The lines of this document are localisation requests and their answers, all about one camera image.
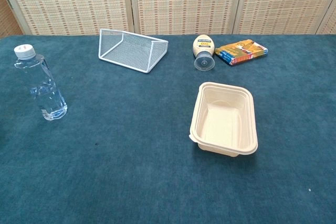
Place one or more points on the transparent water bottle white cap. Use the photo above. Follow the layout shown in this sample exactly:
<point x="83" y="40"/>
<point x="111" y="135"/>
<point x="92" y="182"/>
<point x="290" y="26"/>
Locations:
<point x="42" y="85"/>

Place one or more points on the mayonnaise squeeze bottle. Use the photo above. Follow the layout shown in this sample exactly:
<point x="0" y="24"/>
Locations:
<point x="203" y="51"/>

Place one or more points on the beige rectangular food container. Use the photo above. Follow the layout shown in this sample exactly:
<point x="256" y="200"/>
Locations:
<point x="223" y="119"/>

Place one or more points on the blue table cloth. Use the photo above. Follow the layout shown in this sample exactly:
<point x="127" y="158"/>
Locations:
<point x="131" y="155"/>

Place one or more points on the yellow blue snack packet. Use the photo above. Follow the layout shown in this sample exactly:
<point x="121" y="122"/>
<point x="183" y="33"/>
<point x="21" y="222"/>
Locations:
<point x="241" y="52"/>

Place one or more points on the woven bamboo folding screen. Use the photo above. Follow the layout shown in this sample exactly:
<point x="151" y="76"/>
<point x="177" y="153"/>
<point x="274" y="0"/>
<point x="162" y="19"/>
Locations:
<point x="183" y="1"/>

